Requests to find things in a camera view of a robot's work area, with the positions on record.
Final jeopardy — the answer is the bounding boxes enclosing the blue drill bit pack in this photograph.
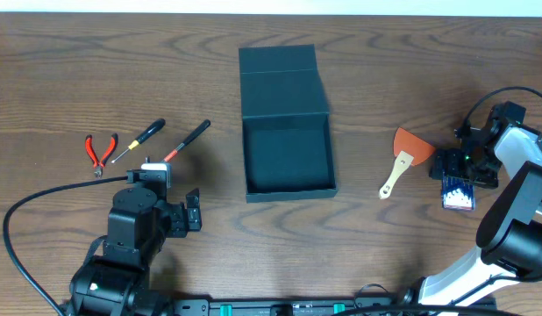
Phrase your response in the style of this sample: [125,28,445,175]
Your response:
[441,177,475,212]

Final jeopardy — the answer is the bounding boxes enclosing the orange scraper wooden handle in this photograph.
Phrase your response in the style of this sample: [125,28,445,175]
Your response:
[378,127,435,199]

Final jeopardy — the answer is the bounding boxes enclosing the black red claw hammer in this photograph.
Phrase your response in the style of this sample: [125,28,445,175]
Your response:
[161,119,211,162]

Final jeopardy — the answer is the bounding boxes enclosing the black yellow screwdriver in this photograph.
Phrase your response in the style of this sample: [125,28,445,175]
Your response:
[111,118,166,164]

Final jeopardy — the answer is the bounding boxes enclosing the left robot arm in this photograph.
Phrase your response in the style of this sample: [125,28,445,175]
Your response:
[65,187,202,316]

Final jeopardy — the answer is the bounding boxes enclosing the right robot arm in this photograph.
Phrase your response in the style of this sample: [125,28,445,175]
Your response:
[401,102,542,306]

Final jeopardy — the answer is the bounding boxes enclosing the dark green open box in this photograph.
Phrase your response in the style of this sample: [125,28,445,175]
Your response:
[239,45,338,203]

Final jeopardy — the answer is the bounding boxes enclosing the right black cable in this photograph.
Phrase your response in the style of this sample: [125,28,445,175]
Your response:
[462,85,542,133]

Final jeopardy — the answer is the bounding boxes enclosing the black cable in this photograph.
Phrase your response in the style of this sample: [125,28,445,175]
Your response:
[462,85,542,133]
[2,175,132,316]

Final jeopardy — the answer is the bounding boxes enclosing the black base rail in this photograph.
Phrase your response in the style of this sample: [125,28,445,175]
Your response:
[172,297,498,316]

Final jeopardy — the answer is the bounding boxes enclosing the red handled pliers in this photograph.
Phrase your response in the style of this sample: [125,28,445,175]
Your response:
[84,133,119,178]

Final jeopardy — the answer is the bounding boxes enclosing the left black cable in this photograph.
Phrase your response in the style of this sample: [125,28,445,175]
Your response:
[2,175,132,316]

